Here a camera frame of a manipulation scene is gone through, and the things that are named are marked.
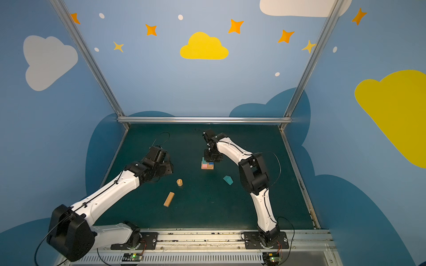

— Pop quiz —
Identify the long natural wood block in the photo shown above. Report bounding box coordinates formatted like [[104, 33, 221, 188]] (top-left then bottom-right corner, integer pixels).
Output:
[[164, 192, 175, 207]]

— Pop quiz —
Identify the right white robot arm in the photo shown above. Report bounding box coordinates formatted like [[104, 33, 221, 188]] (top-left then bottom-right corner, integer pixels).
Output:
[[203, 129, 280, 248]]

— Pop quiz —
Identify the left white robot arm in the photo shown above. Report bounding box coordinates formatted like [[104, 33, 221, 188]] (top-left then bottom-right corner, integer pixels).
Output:
[[46, 158, 173, 262]]

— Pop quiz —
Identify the teal house-shaped block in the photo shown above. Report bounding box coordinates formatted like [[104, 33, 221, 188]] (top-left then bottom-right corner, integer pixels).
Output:
[[223, 176, 234, 185]]

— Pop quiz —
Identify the left controller board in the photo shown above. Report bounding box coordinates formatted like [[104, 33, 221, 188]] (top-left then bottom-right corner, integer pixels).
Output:
[[122, 253, 143, 263]]

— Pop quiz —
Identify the controller board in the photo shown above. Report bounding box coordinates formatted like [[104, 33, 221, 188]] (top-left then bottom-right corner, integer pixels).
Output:
[[262, 253, 282, 266], [122, 253, 143, 263]]

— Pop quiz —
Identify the right controller board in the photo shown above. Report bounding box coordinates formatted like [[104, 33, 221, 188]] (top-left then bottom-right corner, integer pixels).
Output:
[[262, 253, 282, 266]]

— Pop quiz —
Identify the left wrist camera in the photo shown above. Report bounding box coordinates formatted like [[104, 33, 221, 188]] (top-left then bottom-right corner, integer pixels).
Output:
[[146, 146, 167, 164]]

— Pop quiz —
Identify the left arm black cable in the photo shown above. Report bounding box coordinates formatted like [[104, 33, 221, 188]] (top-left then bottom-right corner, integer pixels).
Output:
[[151, 132, 171, 149]]

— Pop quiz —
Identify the back aluminium frame rail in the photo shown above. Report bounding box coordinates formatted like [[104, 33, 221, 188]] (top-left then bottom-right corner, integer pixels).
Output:
[[117, 116, 292, 124]]

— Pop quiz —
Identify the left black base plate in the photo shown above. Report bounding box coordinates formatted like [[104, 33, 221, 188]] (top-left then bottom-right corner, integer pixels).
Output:
[[110, 231, 158, 250]]

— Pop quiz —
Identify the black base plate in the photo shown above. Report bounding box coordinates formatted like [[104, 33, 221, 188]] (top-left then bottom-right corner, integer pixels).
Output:
[[110, 231, 158, 250], [240, 231, 290, 249]]

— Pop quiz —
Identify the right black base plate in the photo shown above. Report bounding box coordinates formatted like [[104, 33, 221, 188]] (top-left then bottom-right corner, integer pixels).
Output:
[[240, 231, 290, 249]]

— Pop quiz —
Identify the front aluminium rail bed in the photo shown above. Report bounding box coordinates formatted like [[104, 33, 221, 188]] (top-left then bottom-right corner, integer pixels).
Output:
[[73, 229, 343, 266]]

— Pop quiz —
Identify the left aluminium frame post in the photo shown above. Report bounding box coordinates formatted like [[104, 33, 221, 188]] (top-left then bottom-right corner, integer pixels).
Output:
[[50, 0, 125, 118]]

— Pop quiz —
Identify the aluminium frame post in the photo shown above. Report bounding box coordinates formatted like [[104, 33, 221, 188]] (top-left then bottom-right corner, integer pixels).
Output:
[[50, 0, 125, 118], [280, 0, 345, 133]]

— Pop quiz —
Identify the right aluminium frame post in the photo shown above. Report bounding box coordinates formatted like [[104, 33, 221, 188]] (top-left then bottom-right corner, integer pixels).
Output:
[[280, 0, 345, 133]]

